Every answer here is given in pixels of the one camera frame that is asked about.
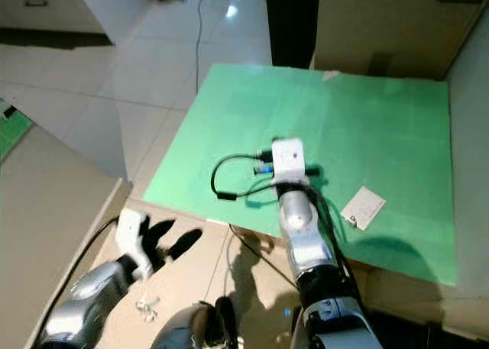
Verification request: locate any robot left leg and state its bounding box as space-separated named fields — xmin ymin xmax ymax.
xmin=151 ymin=297 xmax=241 ymax=349

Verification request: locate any robot leg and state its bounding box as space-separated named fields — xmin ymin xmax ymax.
xmin=151 ymin=297 xmax=241 ymax=349
xmin=283 ymin=299 xmax=310 ymax=349

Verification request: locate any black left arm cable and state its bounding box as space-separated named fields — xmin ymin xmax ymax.
xmin=38 ymin=218 xmax=121 ymax=342

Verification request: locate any black floor cable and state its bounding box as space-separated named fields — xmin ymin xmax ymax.
xmin=195 ymin=0 xmax=211 ymax=90

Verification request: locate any beige cabinet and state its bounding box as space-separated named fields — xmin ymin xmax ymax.
xmin=0 ymin=0 xmax=104 ymax=35

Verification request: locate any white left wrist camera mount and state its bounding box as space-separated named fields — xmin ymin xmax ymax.
xmin=116 ymin=208 xmax=152 ymax=262

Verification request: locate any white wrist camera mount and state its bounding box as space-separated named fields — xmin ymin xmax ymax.
xmin=270 ymin=137 xmax=306 ymax=186
xmin=116 ymin=208 xmax=152 ymax=262

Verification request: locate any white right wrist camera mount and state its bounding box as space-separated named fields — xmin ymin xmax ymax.
xmin=270 ymin=137 xmax=306 ymax=186

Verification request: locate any robot right leg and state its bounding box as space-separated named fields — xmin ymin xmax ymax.
xmin=283 ymin=299 xmax=310 ymax=349

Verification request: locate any silver keys bunch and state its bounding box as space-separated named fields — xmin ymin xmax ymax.
xmin=134 ymin=297 xmax=160 ymax=323

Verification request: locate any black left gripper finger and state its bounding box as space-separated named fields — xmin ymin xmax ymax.
xmin=167 ymin=228 xmax=203 ymax=263
xmin=147 ymin=218 xmax=176 ymax=250

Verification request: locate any green table mat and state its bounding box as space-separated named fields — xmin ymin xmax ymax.
xmin=144 ymin=63 xmax=458 ymax=287

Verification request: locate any white paper card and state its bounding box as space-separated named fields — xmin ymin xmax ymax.
xmin=340 ymin=185 xmax=387 ymax=230

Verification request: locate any black upright panel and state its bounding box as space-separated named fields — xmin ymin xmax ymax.
xmin=265 ymin=0 xmax=322 ymax=69

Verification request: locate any brown cardboard box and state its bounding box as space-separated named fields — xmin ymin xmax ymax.
xmin=309 ymin=0 xmax=489 ymax=81

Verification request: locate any green wall board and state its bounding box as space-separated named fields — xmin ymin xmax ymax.
xmin=0 ymin=101 xmax=34 ymax=160

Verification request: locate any thin black cable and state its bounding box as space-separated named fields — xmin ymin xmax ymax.
xmin=229 ymin=225 xmax=299 ymax=296

